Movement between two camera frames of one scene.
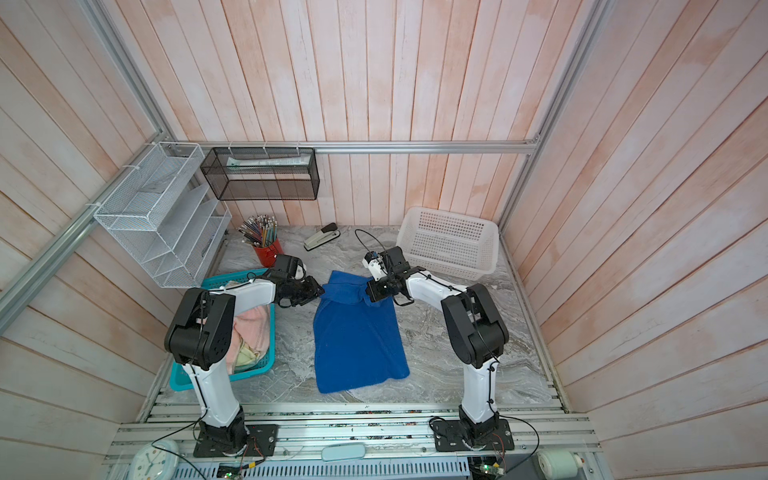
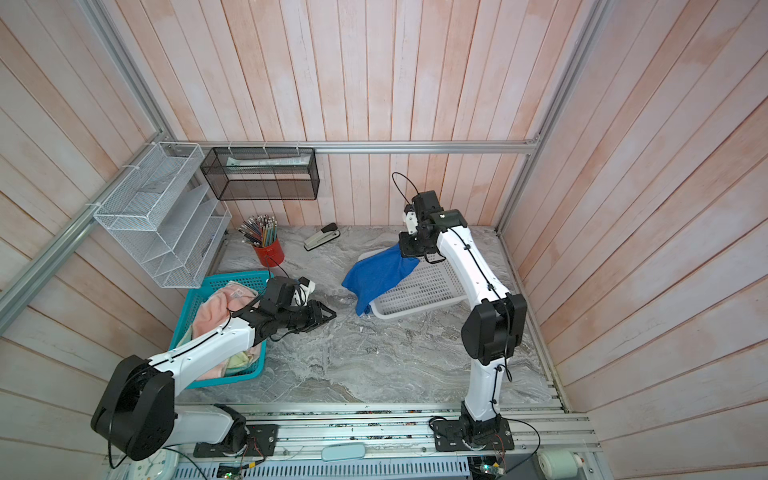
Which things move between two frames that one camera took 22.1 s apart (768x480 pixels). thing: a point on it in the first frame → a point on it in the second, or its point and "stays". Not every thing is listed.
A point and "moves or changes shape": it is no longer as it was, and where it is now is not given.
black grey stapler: x=327 y=234 stays
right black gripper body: x=382 y=288 → x=412 y=245
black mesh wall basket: x=262 y=173 stays
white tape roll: x=559 y=464 stays
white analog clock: x=149 y=462 stays
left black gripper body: x=302 y=292 → x=304 y=318
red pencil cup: x=268 y=255 stays
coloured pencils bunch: x=259 y=231 stays
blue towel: x=358 y=340 moves or changes shape
